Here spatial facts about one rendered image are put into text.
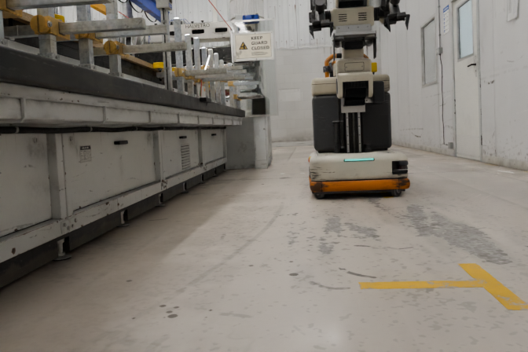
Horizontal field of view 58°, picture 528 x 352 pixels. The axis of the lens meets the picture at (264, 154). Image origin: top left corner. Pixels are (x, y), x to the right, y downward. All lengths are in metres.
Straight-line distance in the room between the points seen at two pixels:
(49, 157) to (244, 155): 4.05
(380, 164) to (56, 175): 1.93
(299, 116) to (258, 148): 6.35
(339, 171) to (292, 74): 9.07
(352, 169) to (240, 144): 2.93
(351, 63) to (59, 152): 1.91
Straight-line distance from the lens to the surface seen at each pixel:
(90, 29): 1.55
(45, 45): 1.56
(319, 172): 3.07
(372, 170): 3.10
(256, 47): 5.73
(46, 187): 1.98
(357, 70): 3.17
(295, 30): 12.21
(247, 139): 5.82
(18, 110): 1.42
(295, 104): 11.99
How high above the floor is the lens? 0.47
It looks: 3 degrees down
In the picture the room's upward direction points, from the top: 3 degrees counter-clockwise
